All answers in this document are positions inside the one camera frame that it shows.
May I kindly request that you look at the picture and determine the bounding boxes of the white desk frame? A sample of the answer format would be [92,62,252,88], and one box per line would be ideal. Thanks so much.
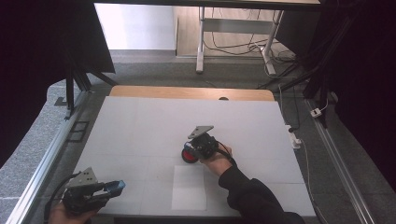
[195,6,284,77]

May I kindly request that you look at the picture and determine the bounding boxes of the black curtain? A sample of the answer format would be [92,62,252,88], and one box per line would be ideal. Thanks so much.
[317,0,396,195]
[0,0,117,164]

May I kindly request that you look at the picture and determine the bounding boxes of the white power cable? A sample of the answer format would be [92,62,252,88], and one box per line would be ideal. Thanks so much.
[299,139,330,224]

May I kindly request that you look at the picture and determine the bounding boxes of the white power strip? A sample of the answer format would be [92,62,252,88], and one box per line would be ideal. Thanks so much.
[285,123,303,150]

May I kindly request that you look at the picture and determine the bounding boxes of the white paper sheet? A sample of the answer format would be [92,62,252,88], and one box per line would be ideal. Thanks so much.
[171,164,207,211]

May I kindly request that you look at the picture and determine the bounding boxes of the person's right hand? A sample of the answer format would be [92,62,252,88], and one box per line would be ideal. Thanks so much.
[199,143,233,177]

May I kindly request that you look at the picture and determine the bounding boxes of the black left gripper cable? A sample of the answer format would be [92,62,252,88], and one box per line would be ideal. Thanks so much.
[42,172,82,222]

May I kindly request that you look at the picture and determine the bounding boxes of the wooden table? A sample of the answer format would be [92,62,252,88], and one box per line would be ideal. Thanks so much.
[108,85,276,103]

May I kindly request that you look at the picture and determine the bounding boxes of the person's left hand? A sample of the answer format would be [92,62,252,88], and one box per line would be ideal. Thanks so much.
[47,201,98,224]

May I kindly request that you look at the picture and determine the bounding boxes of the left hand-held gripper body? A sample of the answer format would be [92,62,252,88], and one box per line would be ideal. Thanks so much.
[61,166,109,217]

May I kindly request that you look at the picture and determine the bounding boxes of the black floor cables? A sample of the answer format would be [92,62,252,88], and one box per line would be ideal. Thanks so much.
[204,7,297,64]

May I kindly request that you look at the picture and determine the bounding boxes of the blue stamp cap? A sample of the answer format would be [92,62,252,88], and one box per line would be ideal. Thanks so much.
[104,179,127,197]

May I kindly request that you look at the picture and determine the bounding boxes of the round red ink pad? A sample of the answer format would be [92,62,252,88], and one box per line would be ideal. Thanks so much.
[180,148,200,164]

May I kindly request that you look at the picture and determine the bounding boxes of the black metal stand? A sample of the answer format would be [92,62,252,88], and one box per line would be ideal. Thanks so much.
[257,0,359,129]
[54,50,119,121]

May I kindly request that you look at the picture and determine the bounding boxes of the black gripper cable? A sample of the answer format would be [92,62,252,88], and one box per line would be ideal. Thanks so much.
[42,172,82,222]
[216,140,238,168]

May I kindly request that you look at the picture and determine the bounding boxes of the white table mat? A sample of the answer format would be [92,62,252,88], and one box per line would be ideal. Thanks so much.
[76,95,317,217]

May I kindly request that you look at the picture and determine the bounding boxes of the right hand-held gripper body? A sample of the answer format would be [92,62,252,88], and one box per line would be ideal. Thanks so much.
[187,125,219,161]

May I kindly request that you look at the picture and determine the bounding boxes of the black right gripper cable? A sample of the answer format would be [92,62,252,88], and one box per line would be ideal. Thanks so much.
[216,140,238,168]

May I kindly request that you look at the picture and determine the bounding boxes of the aluminium rail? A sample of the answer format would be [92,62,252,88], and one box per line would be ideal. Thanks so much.
[304,98,376,224]
[5,90,92,224]

